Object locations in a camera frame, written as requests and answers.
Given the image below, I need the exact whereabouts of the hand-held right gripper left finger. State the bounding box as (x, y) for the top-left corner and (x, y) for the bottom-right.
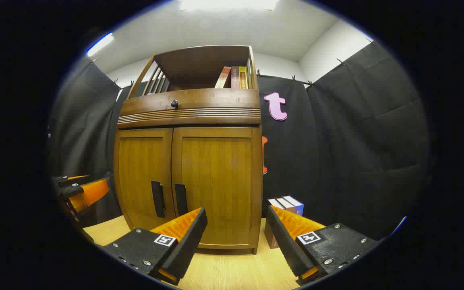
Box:
(99, 207), (208, 286)

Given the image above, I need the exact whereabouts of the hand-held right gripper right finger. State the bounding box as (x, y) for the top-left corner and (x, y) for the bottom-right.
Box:
(265, 205), (379, 286)

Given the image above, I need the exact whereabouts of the wooden cabinet door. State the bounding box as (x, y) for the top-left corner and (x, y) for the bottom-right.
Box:
(171, 127), (263, 249)
(114, 128), (174, 231)

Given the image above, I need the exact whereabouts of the wooden double-door shoe cabinet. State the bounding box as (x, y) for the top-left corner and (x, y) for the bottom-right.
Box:
(113, 44), (264, 255)

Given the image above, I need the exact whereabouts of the brown book with white lettering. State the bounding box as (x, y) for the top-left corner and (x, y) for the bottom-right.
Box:
(264, 198), (285, 249)

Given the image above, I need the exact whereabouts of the greyish book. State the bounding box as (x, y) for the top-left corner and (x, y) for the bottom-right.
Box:
(275, 197), (296, 214)

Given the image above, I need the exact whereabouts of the blue book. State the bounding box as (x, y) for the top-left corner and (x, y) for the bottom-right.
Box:
(284, 196), (304, 217)

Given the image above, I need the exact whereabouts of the wooden drawer with black knob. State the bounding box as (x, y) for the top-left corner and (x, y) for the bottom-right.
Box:
(117, 89), (261, 129)

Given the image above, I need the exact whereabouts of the ceiling tube light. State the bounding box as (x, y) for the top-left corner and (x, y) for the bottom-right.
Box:
(86, 32), (114, 57)

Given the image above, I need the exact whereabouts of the beige and orange book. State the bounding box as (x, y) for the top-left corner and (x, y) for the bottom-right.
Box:
(215, 66), (232, 89)

